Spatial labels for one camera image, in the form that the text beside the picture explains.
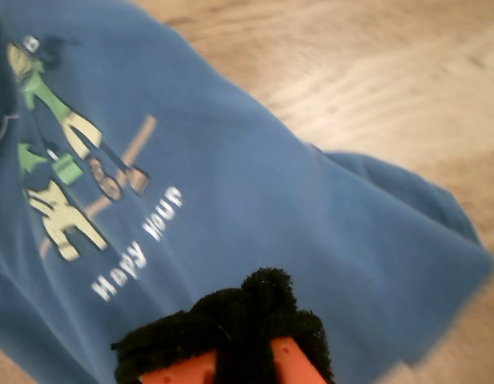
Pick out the orange gripper foam finger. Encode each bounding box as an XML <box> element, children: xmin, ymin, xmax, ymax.
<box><xmin>241</xmin><ymin>268</ymin><xmax>336</xmax><ymax>384</ymax></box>
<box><xmin>110</xmin><ymin>289</ymin><xmax>264</xmax><ymax>384</ymax></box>

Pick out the blue printed T-shirt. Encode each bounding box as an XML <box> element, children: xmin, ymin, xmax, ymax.
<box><xmin>0</xmin><ymin>0</ymin><xmax>494</xmax><ymax>384</ymax></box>

